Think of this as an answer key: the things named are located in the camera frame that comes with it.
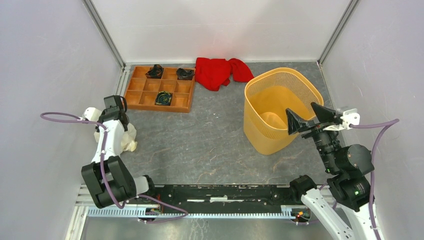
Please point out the yellow mesh trash bin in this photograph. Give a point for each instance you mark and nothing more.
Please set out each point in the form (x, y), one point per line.
(266, 98)

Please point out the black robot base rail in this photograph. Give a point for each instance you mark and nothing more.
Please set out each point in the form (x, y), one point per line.
(226, 201)

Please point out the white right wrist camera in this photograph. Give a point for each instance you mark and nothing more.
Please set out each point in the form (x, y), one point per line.
(344, 120)

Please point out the red cloth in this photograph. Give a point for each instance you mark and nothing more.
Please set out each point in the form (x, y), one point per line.
(212, 73)

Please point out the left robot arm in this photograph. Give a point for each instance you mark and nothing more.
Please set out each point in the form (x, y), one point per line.
(108, 180)

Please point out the black rolled item back right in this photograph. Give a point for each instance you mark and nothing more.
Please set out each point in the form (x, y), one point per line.
(185, 74)

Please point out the orange wooden compartment tray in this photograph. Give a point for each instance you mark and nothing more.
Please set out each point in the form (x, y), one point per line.
(141, 92)

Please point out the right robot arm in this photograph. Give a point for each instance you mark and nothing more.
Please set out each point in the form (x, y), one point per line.
(348, 165)

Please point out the black rolled item back left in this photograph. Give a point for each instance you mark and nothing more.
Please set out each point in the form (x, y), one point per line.
(155, 72)

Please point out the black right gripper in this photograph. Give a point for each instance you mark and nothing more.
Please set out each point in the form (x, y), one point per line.
(325, 116)

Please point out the pale yellow plastic trash bag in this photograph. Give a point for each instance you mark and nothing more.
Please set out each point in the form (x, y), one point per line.
(117, 138)

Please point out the black green rolled item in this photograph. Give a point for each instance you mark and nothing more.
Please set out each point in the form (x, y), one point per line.
(163, 98)

